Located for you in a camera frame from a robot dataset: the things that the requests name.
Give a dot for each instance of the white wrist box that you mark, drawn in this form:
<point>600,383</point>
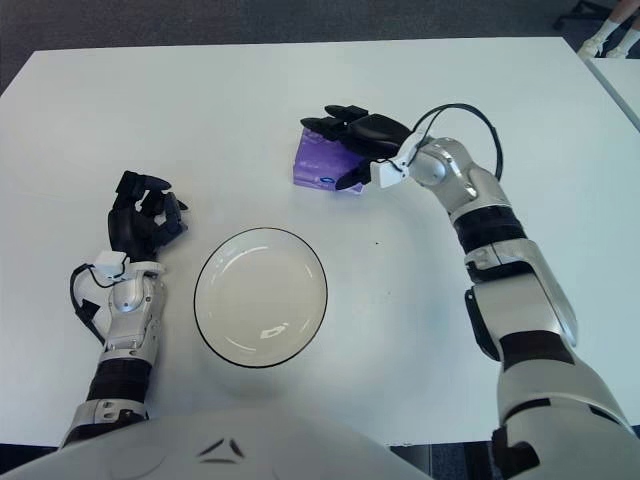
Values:
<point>111,264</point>
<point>387,174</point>

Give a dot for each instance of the grey robot torso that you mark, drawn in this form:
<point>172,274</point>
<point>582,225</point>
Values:
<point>225,450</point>

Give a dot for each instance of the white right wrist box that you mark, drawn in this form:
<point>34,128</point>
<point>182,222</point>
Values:
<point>387,174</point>

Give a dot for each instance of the person leg white sock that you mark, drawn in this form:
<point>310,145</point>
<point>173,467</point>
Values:
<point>627,42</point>
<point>605,32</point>

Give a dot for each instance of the purple tissue paper pack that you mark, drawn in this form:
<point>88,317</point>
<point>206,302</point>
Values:
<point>320,160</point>

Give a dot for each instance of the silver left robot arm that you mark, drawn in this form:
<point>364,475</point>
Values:
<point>122,355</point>

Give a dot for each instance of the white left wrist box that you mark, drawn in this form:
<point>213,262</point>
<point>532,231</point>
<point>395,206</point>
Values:
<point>111,264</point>

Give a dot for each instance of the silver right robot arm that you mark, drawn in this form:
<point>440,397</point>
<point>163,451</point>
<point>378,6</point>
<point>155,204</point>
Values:
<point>520,310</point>

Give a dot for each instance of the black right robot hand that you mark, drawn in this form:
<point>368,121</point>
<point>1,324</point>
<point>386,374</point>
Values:
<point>375,132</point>

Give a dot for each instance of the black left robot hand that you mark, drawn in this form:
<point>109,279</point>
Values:
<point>125,227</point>

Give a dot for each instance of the white plate black rim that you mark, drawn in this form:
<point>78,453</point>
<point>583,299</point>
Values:
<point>260,297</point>

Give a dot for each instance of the white side table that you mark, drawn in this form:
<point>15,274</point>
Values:
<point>622,80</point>

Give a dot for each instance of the black office chair base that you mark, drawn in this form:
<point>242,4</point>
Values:
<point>580,15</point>

